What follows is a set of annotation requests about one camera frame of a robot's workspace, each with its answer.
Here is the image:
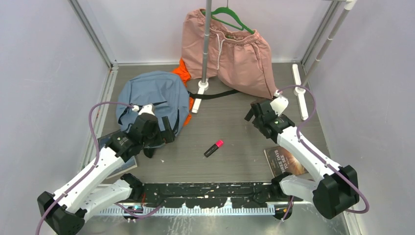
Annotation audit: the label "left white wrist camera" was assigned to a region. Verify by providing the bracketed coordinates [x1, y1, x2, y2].
[131, 104, 155, 116]

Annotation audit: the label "left rack pole with foot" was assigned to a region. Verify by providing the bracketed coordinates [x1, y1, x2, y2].
[197, 0, 212, 95]

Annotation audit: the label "right rack pole with foot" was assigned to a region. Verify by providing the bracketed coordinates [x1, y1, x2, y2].
[292, 0, 356, 120]

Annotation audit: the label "green clothes hanger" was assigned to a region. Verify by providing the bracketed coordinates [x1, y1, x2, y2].
[211, 7, 255, 34]

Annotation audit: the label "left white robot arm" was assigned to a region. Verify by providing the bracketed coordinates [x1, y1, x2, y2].
[37, 111, 178, 235]

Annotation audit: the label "orange cloth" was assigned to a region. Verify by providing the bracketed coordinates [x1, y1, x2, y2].
[171, 58, 194, 126]

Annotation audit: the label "purple cable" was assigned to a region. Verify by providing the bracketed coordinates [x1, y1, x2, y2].
[276, 85, 370, 221]
[35, 101, 166, 235]

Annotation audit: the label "rack pole with foot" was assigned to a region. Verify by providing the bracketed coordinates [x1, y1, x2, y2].
[197, 0, 212, 95]
[292, 0, 356, 120]

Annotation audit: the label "pink black highlighter marker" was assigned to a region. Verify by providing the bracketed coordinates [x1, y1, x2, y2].
[204, 140, 224, 158]

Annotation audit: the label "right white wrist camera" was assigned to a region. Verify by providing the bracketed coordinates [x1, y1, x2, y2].
[270, 91, 289, 116]

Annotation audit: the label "pink shorts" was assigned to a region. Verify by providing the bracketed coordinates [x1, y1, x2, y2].
[181, 9, 277, 98]

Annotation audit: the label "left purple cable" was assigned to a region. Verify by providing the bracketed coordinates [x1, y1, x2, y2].
[35, 101, 166, 235]

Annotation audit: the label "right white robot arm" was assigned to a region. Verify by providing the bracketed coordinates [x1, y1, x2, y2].
[245, 97, 361, 219]

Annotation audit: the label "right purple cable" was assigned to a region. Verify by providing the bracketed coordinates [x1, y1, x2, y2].
[276, 85, 370, 221]

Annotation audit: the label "Nineteen Eighty-Four blue book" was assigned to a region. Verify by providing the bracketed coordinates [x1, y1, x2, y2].
[97, 130, 138, 179]

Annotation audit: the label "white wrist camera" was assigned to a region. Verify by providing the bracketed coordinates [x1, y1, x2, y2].
[131, 104, 155, 116]
[270, 91, 289, 116]

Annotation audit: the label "black backpack strap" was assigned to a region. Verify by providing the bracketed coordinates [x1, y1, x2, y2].
[188, 89, 241, 100]

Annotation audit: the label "blue student backpack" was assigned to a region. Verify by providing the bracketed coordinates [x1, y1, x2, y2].
[118, 71, 190, 137]

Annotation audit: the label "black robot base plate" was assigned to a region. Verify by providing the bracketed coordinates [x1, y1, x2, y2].
[123, 181, 304, 210]

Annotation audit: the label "Three Days To See book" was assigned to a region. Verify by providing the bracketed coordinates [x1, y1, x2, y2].
[263, 145, 308, 177]

